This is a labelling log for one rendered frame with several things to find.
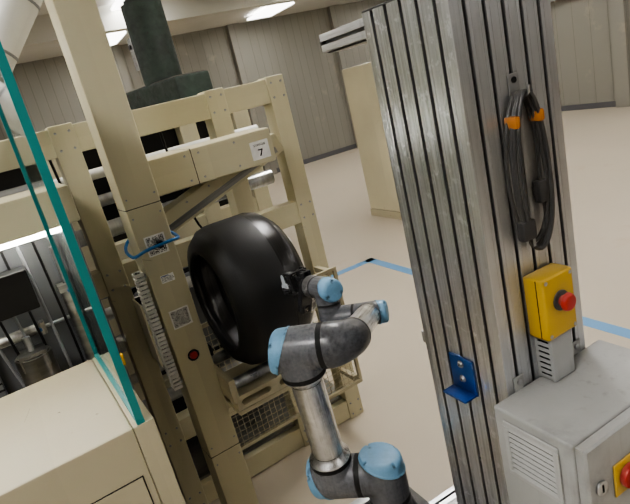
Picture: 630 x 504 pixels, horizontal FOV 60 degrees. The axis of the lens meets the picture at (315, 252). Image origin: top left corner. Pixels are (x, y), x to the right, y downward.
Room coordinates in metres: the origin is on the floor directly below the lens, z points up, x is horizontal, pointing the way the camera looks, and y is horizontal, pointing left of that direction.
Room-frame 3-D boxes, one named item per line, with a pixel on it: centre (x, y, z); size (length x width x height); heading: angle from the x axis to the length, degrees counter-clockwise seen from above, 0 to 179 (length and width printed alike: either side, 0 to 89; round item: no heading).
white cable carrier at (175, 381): (1.91, 0.63, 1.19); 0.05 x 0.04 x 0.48; 28
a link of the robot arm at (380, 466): (1.25, -0.03, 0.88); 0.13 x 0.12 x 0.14; 75
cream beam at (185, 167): (2.44, 0.39, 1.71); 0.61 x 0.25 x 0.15; 118
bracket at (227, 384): (2.03, 0.52, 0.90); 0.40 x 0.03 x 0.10; 28
